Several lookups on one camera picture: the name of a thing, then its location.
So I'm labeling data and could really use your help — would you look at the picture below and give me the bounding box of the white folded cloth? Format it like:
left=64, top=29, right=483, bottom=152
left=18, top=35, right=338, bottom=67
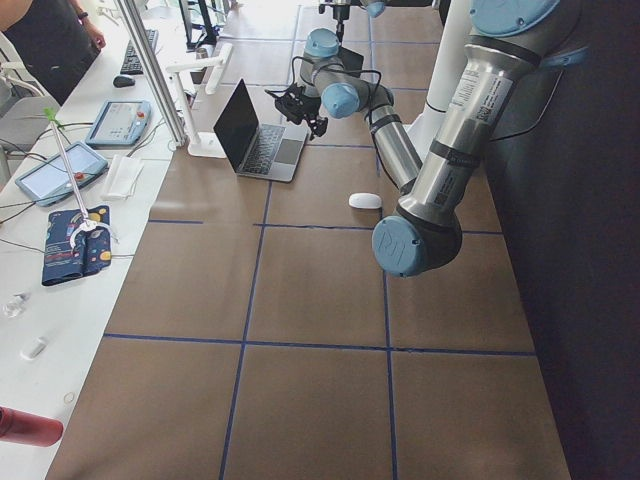
left=101, top=154, right=144, bottom=200

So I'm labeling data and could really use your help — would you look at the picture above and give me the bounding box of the metal reacher stick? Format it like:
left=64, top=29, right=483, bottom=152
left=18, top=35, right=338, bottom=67
left=44, top=107, right=119, bottom=249

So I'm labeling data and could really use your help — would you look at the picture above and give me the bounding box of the white desk lamp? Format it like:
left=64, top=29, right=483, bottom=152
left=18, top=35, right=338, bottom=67
left=165, top=43, right=233, bottom=158

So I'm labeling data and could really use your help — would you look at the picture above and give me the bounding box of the aluminium frame post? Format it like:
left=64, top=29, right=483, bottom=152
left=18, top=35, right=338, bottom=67
left=115, top=0, right=187, bottom=147

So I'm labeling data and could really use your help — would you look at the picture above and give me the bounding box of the near blue teach pendant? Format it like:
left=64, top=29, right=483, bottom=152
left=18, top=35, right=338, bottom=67
left=15, top=141, right=108, bottom=207

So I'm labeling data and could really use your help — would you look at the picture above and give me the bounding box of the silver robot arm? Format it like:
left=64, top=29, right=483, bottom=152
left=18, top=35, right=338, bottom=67
left=294, top=1, right=585, bottom=277
left=318, top=0, right=387, bottom=42

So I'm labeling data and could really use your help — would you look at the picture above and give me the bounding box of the black mouse pad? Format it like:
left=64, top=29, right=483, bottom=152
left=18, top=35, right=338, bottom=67
left=338, top=46, right=364, bottom=78

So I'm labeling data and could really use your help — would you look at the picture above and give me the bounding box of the small white device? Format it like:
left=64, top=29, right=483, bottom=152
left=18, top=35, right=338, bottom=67
left=20, top=337, right=49, bottom=361

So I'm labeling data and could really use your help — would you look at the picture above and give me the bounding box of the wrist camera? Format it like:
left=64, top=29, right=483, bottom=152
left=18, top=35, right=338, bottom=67
left=272, top=83, right=306, bottom=125

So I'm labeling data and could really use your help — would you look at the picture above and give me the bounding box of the black keyboard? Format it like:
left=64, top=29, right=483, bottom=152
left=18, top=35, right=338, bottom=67
left=120, top=29, right=159, bottom=75

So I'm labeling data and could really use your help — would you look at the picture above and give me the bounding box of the person in black shirt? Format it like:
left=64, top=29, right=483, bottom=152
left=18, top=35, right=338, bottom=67
left=1, top=0, right=106, bottom=105

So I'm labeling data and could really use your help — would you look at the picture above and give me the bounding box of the far blue teach pendant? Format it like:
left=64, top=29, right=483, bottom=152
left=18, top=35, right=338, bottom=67
left=85, top=100, right=151, bottom=148

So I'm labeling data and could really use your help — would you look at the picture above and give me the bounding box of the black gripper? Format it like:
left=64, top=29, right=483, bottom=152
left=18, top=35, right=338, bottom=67
left=294, top=95, right=328, bottom=140
left=319, top=0, right=351, bottom=39

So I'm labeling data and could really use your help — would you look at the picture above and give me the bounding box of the blue teach pendant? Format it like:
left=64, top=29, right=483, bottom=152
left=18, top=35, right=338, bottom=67
left=15, top=141, right=108, bottom=207
left=85, top=100, right=151, bottom=148

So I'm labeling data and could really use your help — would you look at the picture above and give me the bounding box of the dark blue patterned pouch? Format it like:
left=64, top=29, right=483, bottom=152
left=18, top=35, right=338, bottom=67
left=41, top=209, right=111, bottom=287

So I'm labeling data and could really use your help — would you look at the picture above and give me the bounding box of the red bottle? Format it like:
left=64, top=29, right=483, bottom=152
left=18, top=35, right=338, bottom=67
left=1, top=407, right=64, bottom=447

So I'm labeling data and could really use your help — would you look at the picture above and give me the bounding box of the white computer mouse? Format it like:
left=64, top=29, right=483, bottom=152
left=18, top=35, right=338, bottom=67
left=348, top=192, right=382, bottom=210

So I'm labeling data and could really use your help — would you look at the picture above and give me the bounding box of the black desk mouse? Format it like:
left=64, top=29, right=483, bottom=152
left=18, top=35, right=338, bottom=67
left=112, top=74, right=136, bottom=88

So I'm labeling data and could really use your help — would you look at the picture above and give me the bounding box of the grey laptop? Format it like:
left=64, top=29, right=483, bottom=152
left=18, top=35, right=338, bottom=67
left=214, top=79, right=308, bottom=183

